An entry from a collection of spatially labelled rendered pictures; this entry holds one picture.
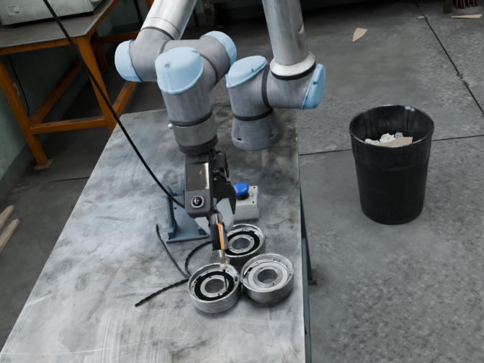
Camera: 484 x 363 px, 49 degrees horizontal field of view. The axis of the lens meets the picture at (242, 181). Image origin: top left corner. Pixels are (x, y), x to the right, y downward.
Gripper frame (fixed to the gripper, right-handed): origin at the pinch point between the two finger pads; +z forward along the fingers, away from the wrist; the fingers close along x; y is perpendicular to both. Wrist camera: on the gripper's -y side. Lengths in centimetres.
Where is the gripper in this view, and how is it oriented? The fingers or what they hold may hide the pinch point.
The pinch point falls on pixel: (218, 230)
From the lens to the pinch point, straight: 103.6
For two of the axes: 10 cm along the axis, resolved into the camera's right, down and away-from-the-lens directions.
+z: 1.7, 8.0, 5.7
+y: 0.2, -5.8, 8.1
